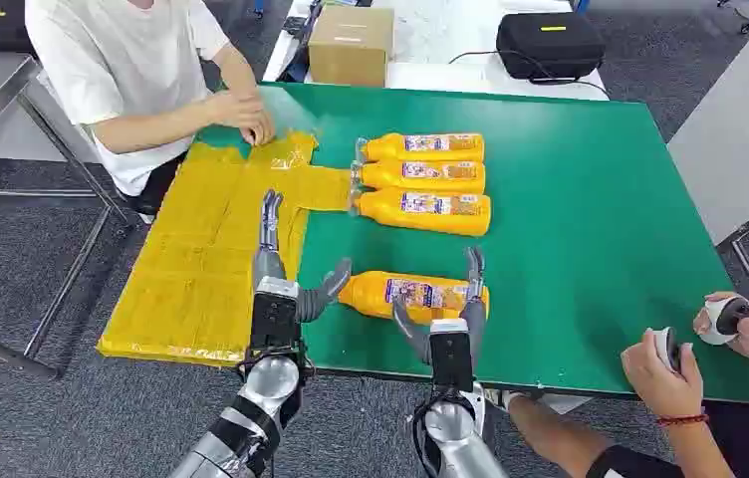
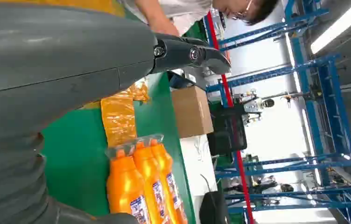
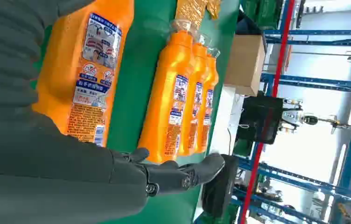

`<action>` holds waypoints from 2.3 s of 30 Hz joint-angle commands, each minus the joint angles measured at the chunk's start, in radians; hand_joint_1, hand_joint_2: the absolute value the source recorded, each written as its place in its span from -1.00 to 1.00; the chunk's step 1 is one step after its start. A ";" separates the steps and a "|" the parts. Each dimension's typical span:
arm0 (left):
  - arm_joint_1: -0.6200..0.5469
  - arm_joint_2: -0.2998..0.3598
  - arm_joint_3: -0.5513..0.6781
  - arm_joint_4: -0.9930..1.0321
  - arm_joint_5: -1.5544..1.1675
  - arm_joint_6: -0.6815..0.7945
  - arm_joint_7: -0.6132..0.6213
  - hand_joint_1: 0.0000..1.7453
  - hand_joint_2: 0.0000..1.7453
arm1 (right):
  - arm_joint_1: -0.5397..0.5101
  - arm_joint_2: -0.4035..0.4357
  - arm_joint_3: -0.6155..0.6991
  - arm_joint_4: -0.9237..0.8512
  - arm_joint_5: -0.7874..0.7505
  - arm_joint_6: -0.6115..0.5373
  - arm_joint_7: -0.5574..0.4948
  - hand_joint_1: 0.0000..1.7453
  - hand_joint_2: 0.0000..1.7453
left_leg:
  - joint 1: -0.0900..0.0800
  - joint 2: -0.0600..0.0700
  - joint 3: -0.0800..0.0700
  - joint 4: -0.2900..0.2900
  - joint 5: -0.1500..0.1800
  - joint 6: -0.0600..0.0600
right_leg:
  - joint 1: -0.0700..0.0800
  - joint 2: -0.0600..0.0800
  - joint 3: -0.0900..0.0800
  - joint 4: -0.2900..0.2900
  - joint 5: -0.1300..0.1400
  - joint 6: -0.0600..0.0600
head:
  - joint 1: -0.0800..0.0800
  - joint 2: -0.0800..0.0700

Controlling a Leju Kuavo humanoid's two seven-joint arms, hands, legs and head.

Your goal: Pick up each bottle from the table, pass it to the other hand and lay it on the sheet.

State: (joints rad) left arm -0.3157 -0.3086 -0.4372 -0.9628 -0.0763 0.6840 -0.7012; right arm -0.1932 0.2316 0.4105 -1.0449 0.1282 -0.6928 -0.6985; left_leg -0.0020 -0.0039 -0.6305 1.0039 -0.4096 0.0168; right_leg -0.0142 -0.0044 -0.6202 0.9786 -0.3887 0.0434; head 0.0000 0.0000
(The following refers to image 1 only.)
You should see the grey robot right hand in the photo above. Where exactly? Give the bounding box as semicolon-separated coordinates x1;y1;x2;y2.
391;247;489;372

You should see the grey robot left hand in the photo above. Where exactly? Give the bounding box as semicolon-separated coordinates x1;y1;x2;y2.
252;189;354;325

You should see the orange drink bottle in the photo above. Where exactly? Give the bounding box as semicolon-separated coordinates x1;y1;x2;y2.
338;269;491;327
356;132;486;164
350;159;487;195
349;187;493;238

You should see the white handheld controller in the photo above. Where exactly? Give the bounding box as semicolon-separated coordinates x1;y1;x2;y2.
651;327;683;374
699;295;749;347

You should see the green table mat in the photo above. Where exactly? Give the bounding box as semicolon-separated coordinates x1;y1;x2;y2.
194;82;749;408

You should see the seated person's left hand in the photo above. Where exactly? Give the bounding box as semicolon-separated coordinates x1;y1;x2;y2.
237;109;278;147

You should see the seated person's hand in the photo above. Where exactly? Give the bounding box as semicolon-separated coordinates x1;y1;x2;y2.
237;109;278;147
205;89;265;131

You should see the operator person's leg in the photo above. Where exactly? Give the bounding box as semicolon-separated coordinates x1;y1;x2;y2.
505;394;686;478

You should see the seated person's right hand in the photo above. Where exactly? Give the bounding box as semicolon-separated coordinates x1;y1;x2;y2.
205;89;265;131

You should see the operator person's left hand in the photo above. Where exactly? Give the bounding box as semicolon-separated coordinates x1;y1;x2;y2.
620;328;707;421

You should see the brown cardboard box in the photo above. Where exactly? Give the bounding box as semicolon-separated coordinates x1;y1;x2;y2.
307;5;396;89

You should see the seated person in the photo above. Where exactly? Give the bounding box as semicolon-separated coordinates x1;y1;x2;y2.
23;0;278;220

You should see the white table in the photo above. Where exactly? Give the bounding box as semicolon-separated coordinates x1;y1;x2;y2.
260;0;611;103

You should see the grey table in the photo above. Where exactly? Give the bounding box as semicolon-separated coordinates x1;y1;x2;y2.
666;6;749;345

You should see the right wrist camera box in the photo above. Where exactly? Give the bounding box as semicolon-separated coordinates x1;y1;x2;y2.
426;319;476;394

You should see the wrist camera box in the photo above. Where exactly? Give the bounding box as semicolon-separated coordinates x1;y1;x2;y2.
249;277;302;356
426;319;476;394

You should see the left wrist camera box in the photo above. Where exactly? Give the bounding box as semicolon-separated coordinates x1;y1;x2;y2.
249;277;302;356

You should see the black cable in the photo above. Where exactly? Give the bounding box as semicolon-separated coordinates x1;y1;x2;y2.
448;50;611;99

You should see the black case with cable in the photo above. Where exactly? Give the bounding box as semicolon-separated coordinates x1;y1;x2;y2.
495;11;608;83

